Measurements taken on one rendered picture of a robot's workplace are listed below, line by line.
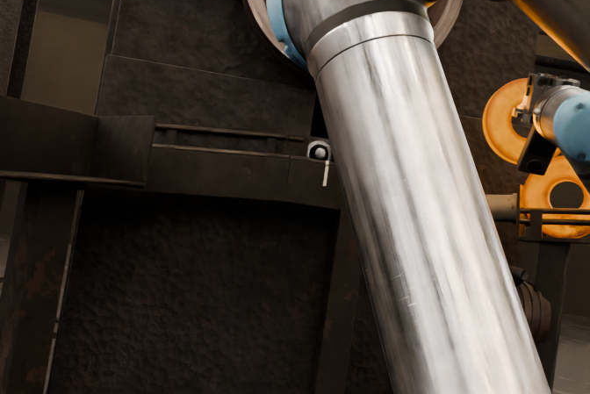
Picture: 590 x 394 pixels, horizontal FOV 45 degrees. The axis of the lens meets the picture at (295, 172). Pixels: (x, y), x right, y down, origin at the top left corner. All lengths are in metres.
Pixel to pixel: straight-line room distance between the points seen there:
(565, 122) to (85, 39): 7.03
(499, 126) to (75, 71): 6.68
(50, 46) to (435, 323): 7.44
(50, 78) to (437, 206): 7.33
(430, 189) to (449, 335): 0.11
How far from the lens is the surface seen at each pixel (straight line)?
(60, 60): 7.80
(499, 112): 1.34
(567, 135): 1.01
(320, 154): 1.54
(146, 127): 1.19
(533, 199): 1.44
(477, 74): 1.71
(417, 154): 0.55
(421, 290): 0.52
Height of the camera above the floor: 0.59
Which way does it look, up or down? 4 degrees up
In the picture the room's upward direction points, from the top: 9 degrees clockwise
